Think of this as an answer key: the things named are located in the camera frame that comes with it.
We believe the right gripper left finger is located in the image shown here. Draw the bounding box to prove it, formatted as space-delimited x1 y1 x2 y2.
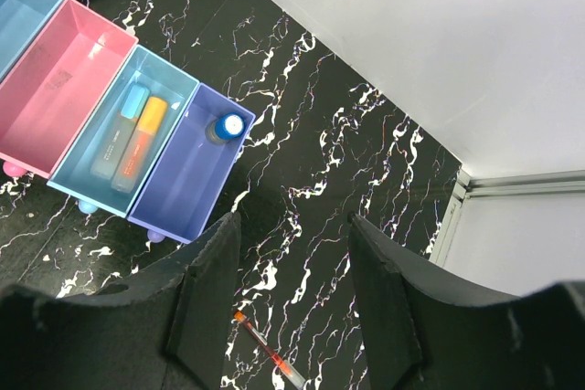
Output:
1 213 241 389

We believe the blue white marker pen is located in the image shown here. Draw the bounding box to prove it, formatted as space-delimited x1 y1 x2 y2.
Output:
90 83 150 179

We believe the teal blue bin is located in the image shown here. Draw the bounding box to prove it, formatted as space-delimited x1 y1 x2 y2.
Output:
48 46 200 217

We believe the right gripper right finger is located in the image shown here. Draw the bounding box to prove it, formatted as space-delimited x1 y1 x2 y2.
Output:
348 214 584 389

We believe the red pencil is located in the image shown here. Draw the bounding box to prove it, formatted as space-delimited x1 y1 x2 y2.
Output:
234 311 306 389

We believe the light blue bin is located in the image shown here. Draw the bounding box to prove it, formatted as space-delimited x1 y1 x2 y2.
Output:
1 0 63 79

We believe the grey blue glue stick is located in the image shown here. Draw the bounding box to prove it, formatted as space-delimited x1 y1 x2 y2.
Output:
206 112 245 144

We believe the pink bin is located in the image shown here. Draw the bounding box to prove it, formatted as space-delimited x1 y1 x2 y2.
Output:
1 0 137 178

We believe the black marbled table mat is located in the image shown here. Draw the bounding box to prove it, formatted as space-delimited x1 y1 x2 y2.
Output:
1 0 460 389

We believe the orange highlighter pen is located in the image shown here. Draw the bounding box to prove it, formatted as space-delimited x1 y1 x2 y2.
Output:
112 96 168 193

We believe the purple bin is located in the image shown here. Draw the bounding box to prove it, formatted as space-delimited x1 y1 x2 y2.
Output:
128 84 256 244

